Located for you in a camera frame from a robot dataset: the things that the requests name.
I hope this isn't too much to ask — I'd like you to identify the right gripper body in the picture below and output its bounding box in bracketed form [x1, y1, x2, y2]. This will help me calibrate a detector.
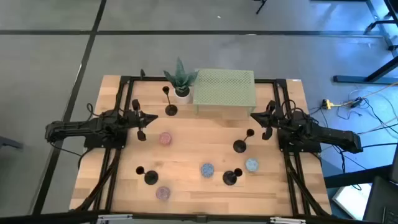
[262, 100, 282, 141]

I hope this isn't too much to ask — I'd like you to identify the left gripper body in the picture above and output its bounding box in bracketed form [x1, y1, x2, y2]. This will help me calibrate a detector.
[124, 99, 147, 142]

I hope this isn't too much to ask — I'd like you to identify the black metal candlestick holder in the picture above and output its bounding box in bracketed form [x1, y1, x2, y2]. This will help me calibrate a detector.
[222, 167, 243, 187]
[162, 86, 178, 117]
[135, 166, 159, 186]
[233, 128, 256, 154]

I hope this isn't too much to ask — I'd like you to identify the pink mosaic candle holder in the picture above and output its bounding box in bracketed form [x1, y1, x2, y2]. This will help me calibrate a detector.
[159, 131, 173, 146]

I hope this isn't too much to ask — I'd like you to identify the light blue mosaic candle holder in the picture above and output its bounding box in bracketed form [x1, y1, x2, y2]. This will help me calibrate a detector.
[244, 157, 259, 173]

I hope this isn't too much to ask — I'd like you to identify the purple mosaic candle holder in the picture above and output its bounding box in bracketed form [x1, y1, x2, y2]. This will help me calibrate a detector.
[155, 185, 171, 201]

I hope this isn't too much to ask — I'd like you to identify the dark blue mosaic candle holder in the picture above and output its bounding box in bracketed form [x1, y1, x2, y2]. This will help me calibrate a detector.
[200, 163, 215, 179]

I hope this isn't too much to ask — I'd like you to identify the snake plant in white pot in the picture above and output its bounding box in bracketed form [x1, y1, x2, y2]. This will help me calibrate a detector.
[163, 57, 200, 105]

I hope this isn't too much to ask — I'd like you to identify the green perforated metal shelf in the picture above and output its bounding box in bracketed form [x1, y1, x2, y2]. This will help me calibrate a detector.
[192, 68, 257, 116]

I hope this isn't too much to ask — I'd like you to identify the black desk bar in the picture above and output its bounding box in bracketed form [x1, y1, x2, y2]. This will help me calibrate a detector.
[323, 164, 392, 189]

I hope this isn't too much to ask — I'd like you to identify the black stand leg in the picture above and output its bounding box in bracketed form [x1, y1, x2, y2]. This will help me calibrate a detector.
[253, 0, 268, 15]

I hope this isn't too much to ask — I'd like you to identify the white paper sheet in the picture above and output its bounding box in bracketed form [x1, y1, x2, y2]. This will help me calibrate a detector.
[331, 183, 373, 221]

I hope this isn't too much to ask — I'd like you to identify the grey chair base leg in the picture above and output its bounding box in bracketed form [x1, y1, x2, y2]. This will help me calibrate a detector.
[0, 135, 24, 150]

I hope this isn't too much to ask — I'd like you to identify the black laptop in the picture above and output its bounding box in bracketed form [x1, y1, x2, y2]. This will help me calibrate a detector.
[363, 175, 398, 224]

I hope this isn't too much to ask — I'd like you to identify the black aluminium table frame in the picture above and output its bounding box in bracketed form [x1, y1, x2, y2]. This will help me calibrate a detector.
[70, 68, 332, 224]

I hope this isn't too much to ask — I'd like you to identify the black desk leg frame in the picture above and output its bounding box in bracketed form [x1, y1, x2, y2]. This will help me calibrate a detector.
[333, 55, 398, 85]

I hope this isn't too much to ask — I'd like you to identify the silver mounting bracket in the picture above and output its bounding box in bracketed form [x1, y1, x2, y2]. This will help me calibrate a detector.
[269, 217, 307, 224]
[96, 213, 134, 224]

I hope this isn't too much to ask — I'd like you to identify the beige floor cable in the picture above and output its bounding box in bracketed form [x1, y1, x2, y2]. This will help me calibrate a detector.
[354, 116, 398, 136]

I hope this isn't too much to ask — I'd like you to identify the black floor cable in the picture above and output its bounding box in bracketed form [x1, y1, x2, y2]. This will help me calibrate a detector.
[320, 96, 398, 175]

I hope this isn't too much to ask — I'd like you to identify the grey desk leg frame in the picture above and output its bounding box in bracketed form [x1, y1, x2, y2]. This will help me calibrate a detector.
[363, 0, 398, 52]

